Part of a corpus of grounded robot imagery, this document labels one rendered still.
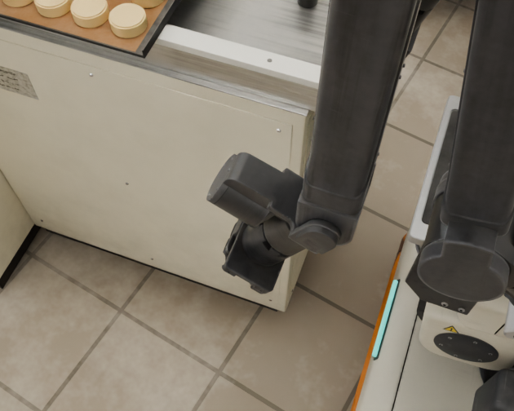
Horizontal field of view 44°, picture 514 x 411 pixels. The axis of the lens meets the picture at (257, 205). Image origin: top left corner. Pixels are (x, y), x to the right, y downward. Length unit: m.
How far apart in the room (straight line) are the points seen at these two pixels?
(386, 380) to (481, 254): 0.80
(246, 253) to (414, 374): 0.67
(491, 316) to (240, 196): 0.49
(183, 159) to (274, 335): 0.66
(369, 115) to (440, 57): 1.72
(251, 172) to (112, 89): 0.44
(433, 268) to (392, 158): 1.33
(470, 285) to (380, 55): 0.25
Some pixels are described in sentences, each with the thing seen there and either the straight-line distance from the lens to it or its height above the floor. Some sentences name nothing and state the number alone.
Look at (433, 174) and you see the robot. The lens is 0.88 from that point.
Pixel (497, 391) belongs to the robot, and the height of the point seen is 0.52.
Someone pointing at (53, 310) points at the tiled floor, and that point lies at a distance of 1.71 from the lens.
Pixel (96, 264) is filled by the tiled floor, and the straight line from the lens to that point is 1.73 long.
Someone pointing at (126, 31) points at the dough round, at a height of 0.92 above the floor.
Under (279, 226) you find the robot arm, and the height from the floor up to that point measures 0.94.
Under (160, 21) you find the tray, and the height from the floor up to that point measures 0.91.
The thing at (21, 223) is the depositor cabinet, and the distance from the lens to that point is 1.68.
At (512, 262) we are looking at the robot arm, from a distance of 0.58.
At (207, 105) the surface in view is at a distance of 0.94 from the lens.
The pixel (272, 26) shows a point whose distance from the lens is 0.99.
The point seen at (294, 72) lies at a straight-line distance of 0.84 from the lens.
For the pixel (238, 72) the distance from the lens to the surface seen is 0.87.
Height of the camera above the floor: 1.52
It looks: 60 degrees down
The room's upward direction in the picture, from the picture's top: straight up
